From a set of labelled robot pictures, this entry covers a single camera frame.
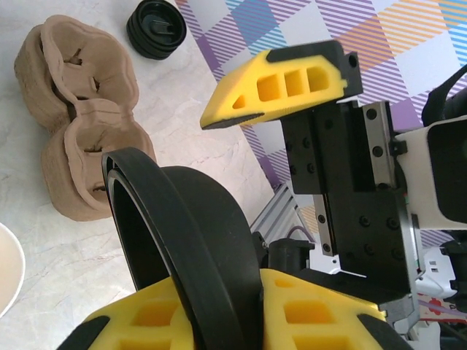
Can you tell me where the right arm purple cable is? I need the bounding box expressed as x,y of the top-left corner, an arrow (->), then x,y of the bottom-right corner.
287,225 -> 313,242

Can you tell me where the aluminium side rail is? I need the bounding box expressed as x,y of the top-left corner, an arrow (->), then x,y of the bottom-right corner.
250,181 -> 306,244

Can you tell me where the brown pulp cup carrier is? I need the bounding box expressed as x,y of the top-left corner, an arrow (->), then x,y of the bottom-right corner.
13,24 -> 110,222
39,14 -> 158,211

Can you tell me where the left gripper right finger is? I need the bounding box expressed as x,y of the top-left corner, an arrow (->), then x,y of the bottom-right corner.
258,268 -> 415,350

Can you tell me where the green paper cup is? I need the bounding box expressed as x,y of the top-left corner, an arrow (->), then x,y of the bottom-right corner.
0,221 -> 27,322

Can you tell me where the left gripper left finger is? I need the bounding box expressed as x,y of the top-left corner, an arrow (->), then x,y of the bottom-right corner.
61,276 -> 196,350

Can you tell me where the black plastic cup lid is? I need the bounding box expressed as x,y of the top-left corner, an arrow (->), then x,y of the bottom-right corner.
101,147 -> 263,350
131,0 -> 188,50
126,16 -> 183,60

